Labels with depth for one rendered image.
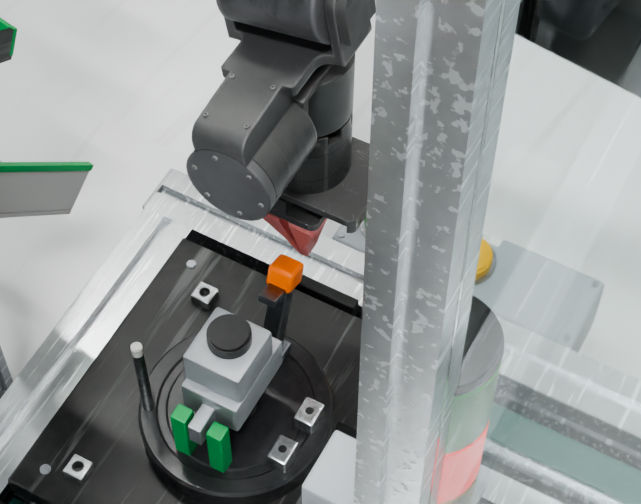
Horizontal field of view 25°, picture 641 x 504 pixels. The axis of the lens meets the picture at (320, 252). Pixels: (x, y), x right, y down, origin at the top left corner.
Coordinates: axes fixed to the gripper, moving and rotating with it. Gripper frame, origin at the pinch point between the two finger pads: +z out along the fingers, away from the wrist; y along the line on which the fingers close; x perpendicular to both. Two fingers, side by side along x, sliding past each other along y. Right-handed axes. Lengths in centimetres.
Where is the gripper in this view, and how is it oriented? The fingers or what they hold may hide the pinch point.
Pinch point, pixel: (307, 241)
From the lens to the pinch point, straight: 103.7
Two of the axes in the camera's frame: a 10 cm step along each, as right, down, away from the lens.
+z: -0.1, 5.8, 8.1
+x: 4.7, -7.1, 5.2
